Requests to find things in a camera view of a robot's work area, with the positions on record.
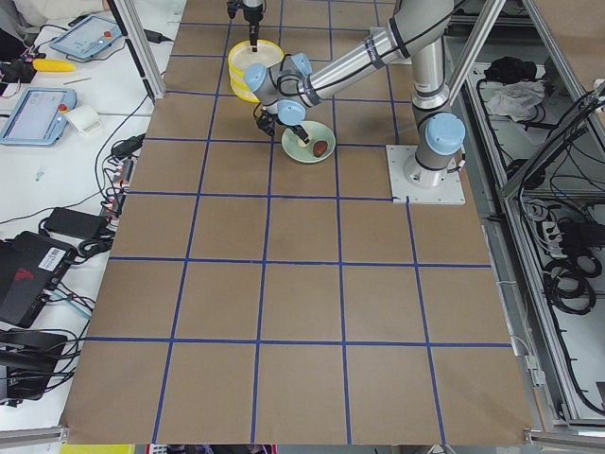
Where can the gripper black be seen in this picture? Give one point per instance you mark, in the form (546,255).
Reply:
(297,128)
(251,14)

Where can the yellow steamer layer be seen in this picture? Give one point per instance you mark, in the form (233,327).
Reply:
(242,55)
(241,89)

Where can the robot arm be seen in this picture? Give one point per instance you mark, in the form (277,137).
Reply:
(252,4)
(289,88)

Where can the light green plate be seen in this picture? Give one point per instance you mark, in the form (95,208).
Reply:
(296,149)

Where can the brown bun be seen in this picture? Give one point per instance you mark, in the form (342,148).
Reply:
(320,148)

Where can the far teach pendant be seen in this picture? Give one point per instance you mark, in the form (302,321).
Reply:
(87,38)

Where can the teach pendant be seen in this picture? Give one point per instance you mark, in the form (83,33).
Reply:
(87,38)
(39,117)

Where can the white crumpled cloth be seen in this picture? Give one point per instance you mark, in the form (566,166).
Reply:
(518,101)

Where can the near teach pendant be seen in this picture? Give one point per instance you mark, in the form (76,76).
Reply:
(39,117)

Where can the black power brick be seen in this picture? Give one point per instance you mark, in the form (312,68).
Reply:
(75,224)

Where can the black laptop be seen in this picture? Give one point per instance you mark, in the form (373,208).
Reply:
(31,265)

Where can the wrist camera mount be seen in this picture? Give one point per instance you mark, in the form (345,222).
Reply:
(265,121)

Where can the aluminium frame post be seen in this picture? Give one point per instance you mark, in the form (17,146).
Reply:
(126,17)

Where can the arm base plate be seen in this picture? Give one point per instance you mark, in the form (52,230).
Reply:
(411,183)

